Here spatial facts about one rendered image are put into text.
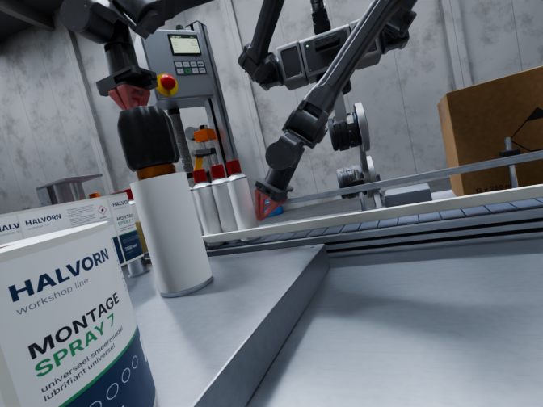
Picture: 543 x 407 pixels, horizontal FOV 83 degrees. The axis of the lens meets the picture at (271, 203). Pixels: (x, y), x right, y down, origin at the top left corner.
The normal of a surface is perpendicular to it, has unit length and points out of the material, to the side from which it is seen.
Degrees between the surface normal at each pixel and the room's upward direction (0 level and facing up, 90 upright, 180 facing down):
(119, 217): 90
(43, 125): 90
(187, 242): 90
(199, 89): 90
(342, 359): 0
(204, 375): 0
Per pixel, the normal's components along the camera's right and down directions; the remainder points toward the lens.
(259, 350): 0.89, -0.17
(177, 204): 0.62, -0.07
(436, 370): -0.23, -0.97
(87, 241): 0.97, -0.22
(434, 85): -0.23, 0.15
